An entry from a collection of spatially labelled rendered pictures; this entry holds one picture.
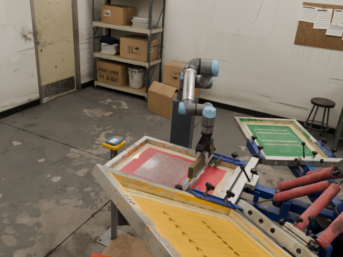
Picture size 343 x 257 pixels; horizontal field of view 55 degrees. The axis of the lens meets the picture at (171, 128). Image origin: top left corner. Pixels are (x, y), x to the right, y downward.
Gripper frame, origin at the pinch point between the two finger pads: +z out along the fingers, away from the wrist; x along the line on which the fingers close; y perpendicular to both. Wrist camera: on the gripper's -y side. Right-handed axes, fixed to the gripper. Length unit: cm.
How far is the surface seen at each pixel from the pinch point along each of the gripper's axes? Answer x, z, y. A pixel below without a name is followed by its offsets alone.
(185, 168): 13.5, 13.4, 7.1
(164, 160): 30.4, 13.5, 8.8
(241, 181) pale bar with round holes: -26.3, 4.7, -1.0
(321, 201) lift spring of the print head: -69, -11, -21
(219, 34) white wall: 122, -18, 380
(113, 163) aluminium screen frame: 54, 10, -18
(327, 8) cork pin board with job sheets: -33, -76, 379
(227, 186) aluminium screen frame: -19.1, 9.8, -3.1
